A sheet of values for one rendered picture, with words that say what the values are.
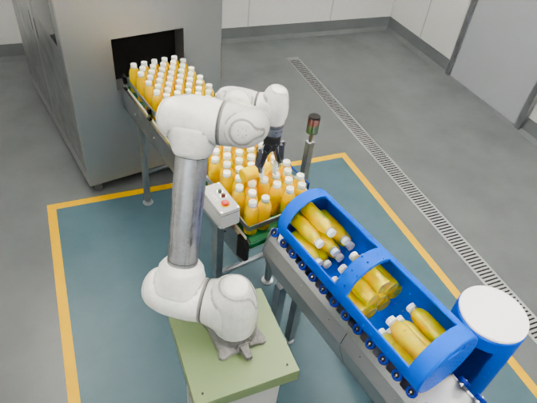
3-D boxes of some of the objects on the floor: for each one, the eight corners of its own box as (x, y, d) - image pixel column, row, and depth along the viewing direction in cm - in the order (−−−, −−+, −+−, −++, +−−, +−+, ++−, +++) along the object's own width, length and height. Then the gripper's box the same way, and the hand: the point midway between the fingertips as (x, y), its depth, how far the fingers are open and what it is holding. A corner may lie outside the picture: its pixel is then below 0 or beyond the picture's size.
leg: (268, 356, 287) (280, 291, 245) (263, 349, 291) (273, 283, 249) (276, 352, 290) (288, 286, 248) (271, 345, 293) (282, 278, 251)
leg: (288, 345, 294) (302, 280, 252) (282, 338, 297) (296, 273, 255) (295, 341, 296) (311, 276, 254) (290, 334, 300) (304, 269, 258)
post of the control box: (213, 335, 294) (217, 217, 228) (211, 330, 297) (213, 211, 230) (220, 333, 296) (224, 214, 229) (216, 328, 299) (220, 209, 232)
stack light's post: (285, 275, 334) (309, 144, 261) (282, 271, 337) (304, 140, 263) (290, 273, 336) (315, 142, 263) (287, 269, 339) (311, 138, 265)
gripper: (257, 143, 197) (253, 187, 212) (296, 131, 206) (289, 174, 221) (248, 133, 201) (244, 177, 217) (286, 122, 210) (280, 165, 226)
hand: (268, 170), depth 217 cm, fingers open, 6 cm apart
